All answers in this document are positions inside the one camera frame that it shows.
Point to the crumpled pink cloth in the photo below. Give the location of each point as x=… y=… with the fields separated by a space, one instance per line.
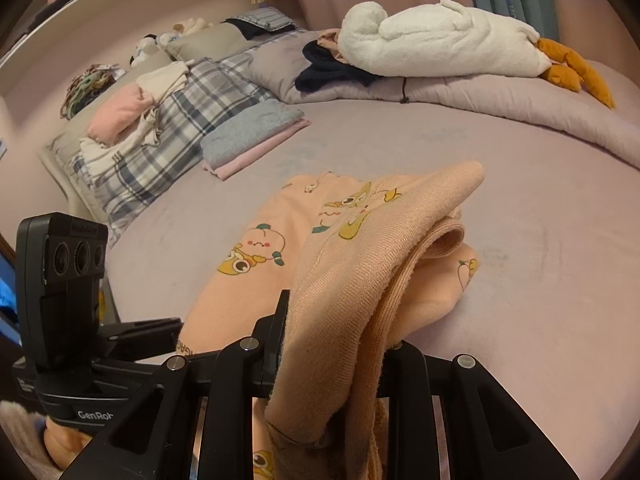
x=117 y=112

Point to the dark navy cloth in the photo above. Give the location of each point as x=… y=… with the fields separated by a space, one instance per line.
x=330 y=70

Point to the white curved headboard shelf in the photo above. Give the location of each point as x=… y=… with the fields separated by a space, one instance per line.
x=75 y=10

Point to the lilac quilt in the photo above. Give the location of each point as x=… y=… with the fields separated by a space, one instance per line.
x=475 y=92

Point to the plaid pillow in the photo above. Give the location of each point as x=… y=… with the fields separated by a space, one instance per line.
x=200 y=105

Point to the folded pink garment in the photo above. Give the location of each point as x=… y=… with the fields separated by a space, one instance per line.
x=260 y=155

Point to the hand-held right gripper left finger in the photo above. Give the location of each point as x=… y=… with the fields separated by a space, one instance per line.
x=272 y=345

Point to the peach printed child's garment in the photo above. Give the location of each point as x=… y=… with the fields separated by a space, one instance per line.
x=340 y=270

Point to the person's left forearm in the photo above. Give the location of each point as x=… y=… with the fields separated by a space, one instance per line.
x=22 y=435

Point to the white goose plush toy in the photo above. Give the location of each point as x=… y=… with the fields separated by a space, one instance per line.
x=440 y=40

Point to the pink and cream folded clothes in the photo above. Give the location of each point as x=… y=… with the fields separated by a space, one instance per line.
x=160 y=77

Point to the small white plush toy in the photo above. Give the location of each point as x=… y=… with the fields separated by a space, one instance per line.
x=150 y=47

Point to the grey striped cloth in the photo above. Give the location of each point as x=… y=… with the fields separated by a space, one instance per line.
x=265 y=17

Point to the lilac bed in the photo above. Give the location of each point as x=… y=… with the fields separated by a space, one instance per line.
x=525 y=260

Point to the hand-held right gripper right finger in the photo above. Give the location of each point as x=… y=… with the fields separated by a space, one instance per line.
x=417 y=365

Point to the floral patterned cloth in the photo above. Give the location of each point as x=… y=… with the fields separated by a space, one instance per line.
x=90 y=85

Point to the folded grey fleece garment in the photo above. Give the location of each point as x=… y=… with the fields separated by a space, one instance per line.
x=250 y=132

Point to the beige pillow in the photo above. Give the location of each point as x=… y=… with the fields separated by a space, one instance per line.
x=210 y=42

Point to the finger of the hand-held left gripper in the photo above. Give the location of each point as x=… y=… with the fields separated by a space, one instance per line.
x=145 y=332

